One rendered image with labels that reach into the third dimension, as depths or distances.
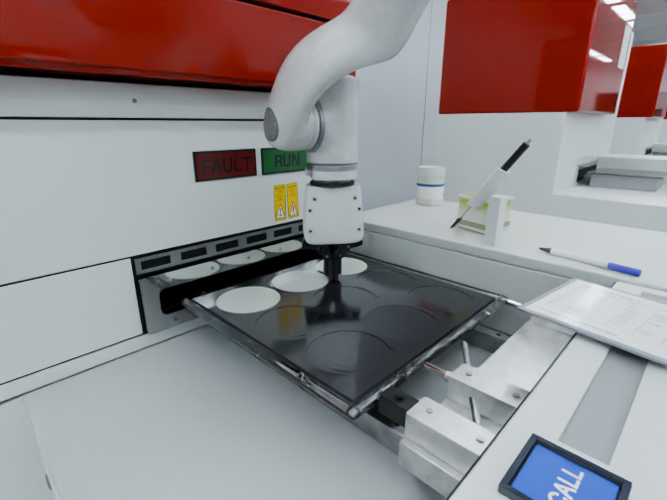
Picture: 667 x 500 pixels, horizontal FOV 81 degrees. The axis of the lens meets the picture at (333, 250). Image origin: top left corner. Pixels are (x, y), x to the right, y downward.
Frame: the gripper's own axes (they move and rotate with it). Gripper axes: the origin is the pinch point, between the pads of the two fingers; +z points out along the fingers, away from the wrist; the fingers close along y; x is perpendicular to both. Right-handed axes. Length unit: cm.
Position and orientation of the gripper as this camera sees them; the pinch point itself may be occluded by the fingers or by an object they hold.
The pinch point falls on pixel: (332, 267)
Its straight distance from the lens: 70.2
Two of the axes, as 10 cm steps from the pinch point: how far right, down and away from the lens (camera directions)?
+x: -1.7, -3.0, 9.4
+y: 9.9, -0.5, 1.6
